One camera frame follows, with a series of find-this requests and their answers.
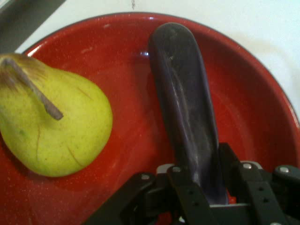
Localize dark purple eggplant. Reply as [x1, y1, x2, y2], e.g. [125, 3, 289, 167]
[147, 22, 229, 206]

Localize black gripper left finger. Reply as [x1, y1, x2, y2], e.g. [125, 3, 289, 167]
[83, 164, 218, 225]

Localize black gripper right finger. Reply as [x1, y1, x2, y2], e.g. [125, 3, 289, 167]
[219, 142, 300, 225]

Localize red enamel bowl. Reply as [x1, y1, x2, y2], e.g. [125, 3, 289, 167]
[0, 12, 300, 225]

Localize yellow-green pear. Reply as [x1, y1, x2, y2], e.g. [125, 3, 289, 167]
[0, 53, 113, 178]

